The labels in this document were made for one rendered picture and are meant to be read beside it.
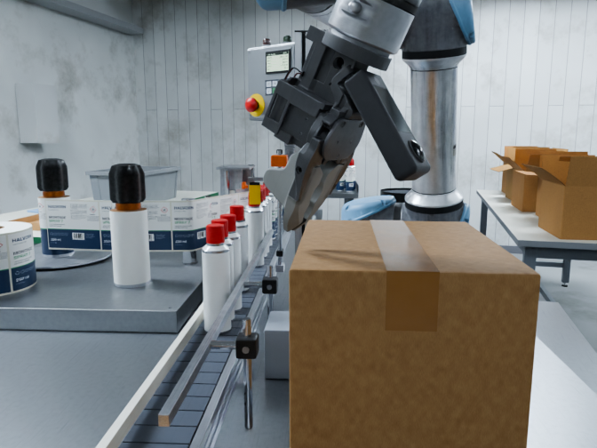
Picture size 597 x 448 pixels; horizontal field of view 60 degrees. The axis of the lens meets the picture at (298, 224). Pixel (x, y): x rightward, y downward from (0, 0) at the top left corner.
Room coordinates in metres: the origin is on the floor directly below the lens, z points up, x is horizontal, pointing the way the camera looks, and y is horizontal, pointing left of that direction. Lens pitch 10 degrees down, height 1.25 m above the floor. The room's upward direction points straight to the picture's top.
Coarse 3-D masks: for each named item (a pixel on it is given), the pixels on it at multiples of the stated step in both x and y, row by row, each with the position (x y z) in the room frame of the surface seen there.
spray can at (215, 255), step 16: (208, 224) 0.95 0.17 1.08; (208, 240) 0.93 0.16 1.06; (224, 240) 0.95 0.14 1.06; (208, 256) 0.92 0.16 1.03; (224, 256) 0.93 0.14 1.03; (208, 272) 0.92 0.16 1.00; (224, 272) 0.93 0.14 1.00; (208, 288) 0.92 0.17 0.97; (224, 288) 0.93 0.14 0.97; (208, 304) 0.92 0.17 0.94; (224, 304) 0.93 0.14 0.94; (208, 320) 0.93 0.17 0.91
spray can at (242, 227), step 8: (232, 208) 1.19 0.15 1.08; (240, 208) 1.19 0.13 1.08; (240, 216) 1.19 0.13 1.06; (240, 224) 1.19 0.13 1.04; (240, 232) 1.18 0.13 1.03; (248, 240) 1.21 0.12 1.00; (248, 248) 1.20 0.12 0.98; (248, 256) 1.20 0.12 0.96; (248, 264) 1.20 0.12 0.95; (248, 280) 1.20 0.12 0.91; (248, 288) 1.20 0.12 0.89
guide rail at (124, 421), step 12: (192, 324) 0.89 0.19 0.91; (180, 336) 0.83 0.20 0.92; (180, 348) 0.81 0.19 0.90; (168, 360) 0.74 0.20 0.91; (156, 372) 0.69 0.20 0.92; (144, 384) 0.66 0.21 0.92; (156, 384) 0.69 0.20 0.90; (144, 396) 0.64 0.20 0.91; (132, 408) 0.60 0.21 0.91; (120, 420) 0.57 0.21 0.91; (132, 420) 0.59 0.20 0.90; (108, 432) 0.54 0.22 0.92; (120, 432) 0.55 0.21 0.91; (108, 444) 0.52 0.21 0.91
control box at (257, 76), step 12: (252, 48) 1.44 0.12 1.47; (264, 48) 1.40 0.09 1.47; (276, 48) 1.38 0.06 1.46; (288, 48) 1.35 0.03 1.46; (252, 60) 1.43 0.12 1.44; (264, 60) 1.40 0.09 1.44; (252, 72) 1.43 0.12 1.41; (264, 72) 1.40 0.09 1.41; (252, 84) 1.43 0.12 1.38; (264, 84) 1.40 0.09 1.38; (252, 96) 1.43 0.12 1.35; (264, 96) 1.41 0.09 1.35; (264, 108) 1.41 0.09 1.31; (252, 120) 1.44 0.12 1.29
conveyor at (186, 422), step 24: (264, 264) 1.46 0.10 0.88; (240, 312) 1.05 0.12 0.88; (216, 360) 0.81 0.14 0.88; (168, 384) 0.73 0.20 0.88; (192, 384) 0.73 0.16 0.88; (216, 384) 0.73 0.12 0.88; (192, 408) 0.66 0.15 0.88; (144, 432) 0.60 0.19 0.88; (168, 432) 0.60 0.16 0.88; (192, 432) 0.60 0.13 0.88
